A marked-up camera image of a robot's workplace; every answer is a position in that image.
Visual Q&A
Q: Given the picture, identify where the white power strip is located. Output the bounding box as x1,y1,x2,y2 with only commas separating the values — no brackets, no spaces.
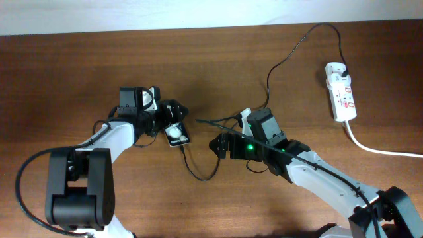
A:
325,62,357,122

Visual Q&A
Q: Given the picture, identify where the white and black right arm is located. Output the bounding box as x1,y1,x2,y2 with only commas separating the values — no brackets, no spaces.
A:
209,108,422,237

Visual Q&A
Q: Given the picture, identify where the black USB-C charger cable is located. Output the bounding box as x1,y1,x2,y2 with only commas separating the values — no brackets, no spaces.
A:
179,22,349,182

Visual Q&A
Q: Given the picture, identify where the white power strip cord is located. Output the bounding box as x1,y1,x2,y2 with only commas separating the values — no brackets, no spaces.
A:
343,120,423,159

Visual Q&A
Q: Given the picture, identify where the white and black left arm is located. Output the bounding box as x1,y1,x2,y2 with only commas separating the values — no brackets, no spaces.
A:
45,87,188,237

